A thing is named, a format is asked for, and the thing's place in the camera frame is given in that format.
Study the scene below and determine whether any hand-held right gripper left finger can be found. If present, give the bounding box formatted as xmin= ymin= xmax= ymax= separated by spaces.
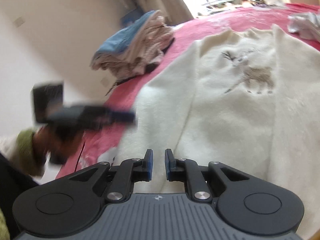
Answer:
xmin=68 ymin=149 xmax=154 ymax=203

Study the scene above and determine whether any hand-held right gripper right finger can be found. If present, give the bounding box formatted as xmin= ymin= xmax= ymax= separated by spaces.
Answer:
xmin=164 ymin=149 xmax=251 ymax=203

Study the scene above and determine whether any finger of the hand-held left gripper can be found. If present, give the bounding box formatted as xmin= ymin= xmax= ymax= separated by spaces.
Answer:
xmin=84 ymin=106 xmax=138 ymax=131

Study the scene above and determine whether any cream sweater with deer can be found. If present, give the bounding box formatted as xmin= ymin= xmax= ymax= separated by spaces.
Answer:
xmin=97 ymin=24 xmax=320 ymax=238

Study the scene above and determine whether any person's left hand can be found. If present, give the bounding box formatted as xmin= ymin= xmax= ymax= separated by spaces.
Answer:
xmin=33 ymin=126 xmax=81 ymax=156

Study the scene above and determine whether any black folded garment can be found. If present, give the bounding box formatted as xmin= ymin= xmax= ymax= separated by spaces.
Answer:
xmin=106 ymin=37 xmax=176 ymax=95

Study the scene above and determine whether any person's dark clothing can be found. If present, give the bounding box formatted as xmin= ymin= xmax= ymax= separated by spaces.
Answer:
xmin=0 ymin=152 xmax=40 ymax=240

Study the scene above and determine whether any light pink folded garment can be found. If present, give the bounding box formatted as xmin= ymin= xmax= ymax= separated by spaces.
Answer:
xmin=120 ymin=11 xmax=171 ymax=55

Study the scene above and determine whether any dark blue box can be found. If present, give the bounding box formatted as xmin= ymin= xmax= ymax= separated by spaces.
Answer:
xmin=121 ymin=7 xmax=146 ymax=27

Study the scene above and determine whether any pink floral blanket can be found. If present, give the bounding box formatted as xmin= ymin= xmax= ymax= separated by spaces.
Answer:
xmin=55 ymin=2 xmax=320 ymax=180

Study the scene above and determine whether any beige curtain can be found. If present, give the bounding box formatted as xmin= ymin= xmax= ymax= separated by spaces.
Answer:
xmin=120 ymin=0 xmax=196 ymax=27

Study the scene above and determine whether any person's green sweater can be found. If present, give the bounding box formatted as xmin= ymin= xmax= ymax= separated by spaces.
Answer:
xmin=0 ymin=202 xmax=11 ymax=240

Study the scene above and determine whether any light grey crumpled shirt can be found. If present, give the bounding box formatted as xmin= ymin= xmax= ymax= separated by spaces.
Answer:
xmin=287 ymin=12 xmax=320 ymax=42

